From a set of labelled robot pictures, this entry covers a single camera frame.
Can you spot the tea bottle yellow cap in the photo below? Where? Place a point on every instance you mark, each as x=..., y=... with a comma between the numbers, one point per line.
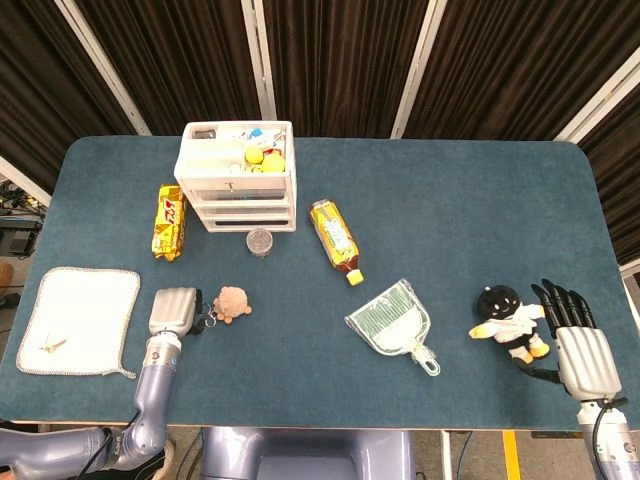
x=335, y=240

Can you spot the green dustpan brush set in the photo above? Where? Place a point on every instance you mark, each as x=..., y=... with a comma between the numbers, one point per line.
x=395, y=325

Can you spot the yellow ball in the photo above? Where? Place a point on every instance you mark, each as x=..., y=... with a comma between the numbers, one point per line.
x=254, y=154
x=273, y=164

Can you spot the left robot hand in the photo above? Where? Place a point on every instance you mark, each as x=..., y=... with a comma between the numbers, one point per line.
x=172, y=310

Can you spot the robot torso base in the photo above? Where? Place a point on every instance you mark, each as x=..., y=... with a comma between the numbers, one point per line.
x=300, y=450

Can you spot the transparent drawer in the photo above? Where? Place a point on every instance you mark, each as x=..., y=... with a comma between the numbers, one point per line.
x=250, y=224
x=250, y=195
x=250, y=210

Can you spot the black equipment box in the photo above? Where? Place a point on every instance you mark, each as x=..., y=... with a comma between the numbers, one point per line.
x=17, y=242

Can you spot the white metal frame post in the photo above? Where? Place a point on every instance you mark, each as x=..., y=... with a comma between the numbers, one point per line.
x=22, y=177
x=260, y=60
x=417, y=70
x=600, y=95
x=105, y=65

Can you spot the yellow snack bag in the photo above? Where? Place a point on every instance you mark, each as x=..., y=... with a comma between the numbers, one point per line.
x=170, y=225

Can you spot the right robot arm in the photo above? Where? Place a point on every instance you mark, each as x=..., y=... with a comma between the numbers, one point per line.
x=612, y=445

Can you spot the white plastic drawer organizer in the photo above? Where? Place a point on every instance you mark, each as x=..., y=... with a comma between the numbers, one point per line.
x=200, y=165

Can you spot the small blue item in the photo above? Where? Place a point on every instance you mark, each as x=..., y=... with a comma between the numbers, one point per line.
x=256, y=133

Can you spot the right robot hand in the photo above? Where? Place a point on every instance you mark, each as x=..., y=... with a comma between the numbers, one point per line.
x=585, y=360

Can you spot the clear round jar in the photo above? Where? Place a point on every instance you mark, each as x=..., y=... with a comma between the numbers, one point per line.
x=259, y=242

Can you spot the black plush doll white robe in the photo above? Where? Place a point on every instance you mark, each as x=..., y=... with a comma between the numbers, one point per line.
x=507, y=320

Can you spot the small metal keys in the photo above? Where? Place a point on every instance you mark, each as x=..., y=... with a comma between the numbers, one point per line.
x=52, y=346

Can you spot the dark brown pleated curtain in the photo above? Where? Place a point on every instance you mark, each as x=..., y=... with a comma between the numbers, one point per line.
x=345, y=60

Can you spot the blue felt table cover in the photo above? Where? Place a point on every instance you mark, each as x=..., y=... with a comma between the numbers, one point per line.
x=425, y=225

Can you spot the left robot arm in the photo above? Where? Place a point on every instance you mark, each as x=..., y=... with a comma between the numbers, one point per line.
x=150, y=395

